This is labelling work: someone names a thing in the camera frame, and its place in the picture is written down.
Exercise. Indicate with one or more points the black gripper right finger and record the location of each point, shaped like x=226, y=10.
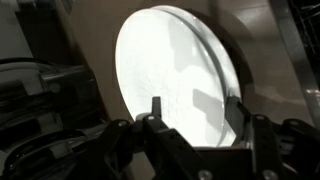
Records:
x=266, y=146

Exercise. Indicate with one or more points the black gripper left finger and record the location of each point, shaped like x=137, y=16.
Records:
x=166, y=150

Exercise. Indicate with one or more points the white round dinner plate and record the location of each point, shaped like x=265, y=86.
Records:
x=156, y=60
x=230, y=76

